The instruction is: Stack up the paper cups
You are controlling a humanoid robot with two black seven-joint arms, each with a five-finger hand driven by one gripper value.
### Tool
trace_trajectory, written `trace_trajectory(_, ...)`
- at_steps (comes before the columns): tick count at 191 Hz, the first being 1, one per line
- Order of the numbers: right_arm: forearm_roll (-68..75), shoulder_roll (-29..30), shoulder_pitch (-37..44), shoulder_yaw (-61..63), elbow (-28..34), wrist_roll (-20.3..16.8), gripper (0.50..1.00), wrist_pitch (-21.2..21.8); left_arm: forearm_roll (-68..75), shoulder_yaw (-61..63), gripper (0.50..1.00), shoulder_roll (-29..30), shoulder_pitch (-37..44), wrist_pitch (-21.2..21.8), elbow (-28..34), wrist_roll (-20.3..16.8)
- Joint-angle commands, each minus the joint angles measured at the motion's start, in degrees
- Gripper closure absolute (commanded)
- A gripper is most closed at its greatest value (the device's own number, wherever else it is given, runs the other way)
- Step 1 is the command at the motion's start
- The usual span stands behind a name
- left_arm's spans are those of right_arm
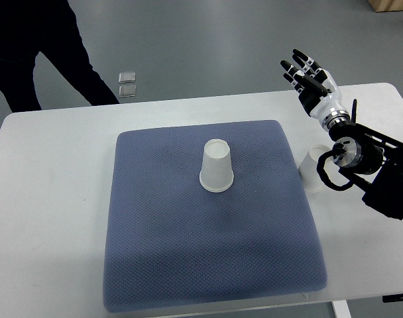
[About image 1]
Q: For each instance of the black table control panel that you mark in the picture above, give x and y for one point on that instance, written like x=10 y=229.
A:
x=392 y=298

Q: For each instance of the white paper cup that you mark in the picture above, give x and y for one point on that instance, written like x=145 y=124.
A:
x=308 y=169
x=216 y=173

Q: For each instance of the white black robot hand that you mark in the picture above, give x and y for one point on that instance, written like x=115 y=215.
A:
x=317 y=91

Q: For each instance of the wooden box corner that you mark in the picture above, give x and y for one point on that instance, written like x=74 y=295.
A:
x=380 y=6

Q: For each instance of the blue quilted cushion mat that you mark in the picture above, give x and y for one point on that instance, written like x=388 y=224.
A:
x=171 y=242

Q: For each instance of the white table leg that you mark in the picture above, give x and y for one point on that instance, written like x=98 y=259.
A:
x=341 y=309

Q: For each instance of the person in dark clothes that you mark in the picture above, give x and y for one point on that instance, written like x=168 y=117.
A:
x=29 y=28

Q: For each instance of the upper silver floor plate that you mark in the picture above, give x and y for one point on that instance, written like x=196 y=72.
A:
x=127 y=77

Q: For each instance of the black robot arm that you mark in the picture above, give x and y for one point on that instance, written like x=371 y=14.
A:
x=369 y=160

